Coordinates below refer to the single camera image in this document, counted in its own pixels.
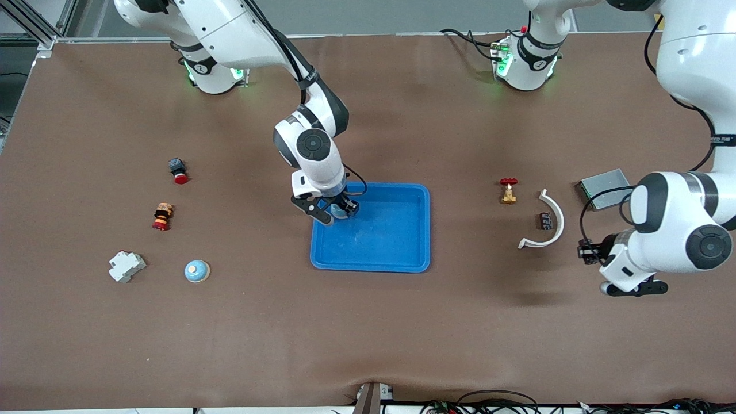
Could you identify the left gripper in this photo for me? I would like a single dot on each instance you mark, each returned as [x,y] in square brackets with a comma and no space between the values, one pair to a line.
[601,249]

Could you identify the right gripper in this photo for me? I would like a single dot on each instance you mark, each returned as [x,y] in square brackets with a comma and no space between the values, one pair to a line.
[342,202]

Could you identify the dark brown electrolytic capacitor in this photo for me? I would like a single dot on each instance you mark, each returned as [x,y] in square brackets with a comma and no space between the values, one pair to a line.
[545,221]
[589,256]

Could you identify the blue call bell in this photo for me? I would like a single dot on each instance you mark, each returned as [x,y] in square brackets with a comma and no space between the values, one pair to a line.
[339,211]
[196,271]

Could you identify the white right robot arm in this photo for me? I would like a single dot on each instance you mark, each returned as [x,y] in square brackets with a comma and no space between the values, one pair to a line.
[230,29]

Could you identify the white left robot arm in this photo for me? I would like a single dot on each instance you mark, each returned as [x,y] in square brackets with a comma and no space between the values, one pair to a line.
[678,218]

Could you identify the blue plastic tray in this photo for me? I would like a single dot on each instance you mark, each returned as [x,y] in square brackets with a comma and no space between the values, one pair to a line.
[385,241]

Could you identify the white curved pipe clamp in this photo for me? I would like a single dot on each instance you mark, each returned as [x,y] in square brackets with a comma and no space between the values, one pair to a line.
[560,223]

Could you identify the silver metal box module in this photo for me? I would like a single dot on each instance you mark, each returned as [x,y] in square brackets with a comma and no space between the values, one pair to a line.
[601,190]

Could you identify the red mushroom button black base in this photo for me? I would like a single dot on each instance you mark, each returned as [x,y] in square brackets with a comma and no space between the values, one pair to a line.
[179,175]

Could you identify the red yellow black push button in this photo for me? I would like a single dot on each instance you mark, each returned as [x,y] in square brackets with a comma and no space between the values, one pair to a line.
[163,217]

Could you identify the white circuit breaker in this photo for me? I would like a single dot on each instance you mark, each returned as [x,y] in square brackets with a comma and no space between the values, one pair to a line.
[126,267]

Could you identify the metal camera pole bracket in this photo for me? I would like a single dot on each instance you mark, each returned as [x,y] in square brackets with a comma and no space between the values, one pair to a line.
[371,399]

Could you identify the aluminium frame profile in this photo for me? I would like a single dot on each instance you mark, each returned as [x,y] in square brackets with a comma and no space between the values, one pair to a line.
[34,26]

